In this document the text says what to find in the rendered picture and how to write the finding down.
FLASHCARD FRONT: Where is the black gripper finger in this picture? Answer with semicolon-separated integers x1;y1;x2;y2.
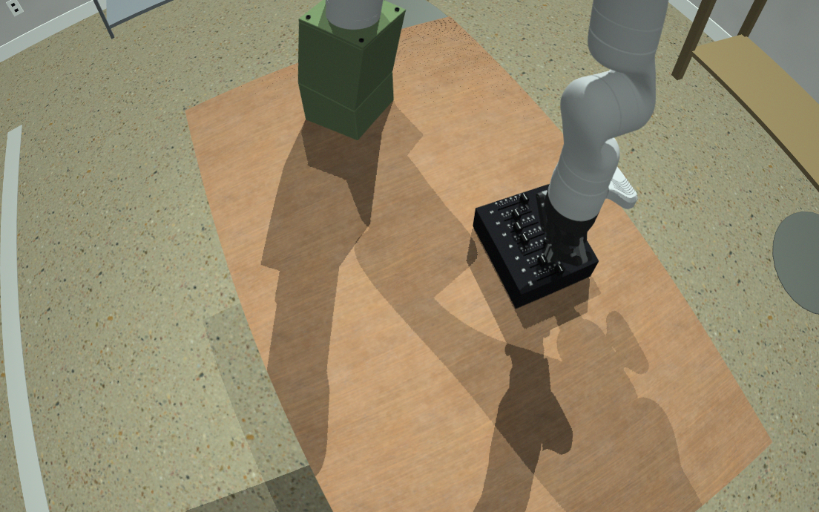
546;229;592;266
536;190;556;257

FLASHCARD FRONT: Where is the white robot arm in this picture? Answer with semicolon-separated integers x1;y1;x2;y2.
326;0;668;221

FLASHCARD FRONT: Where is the black lighting desk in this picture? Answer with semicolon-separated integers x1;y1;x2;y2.
473;184;599;309

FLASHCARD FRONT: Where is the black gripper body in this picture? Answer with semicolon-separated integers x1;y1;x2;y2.
544;190;598;246

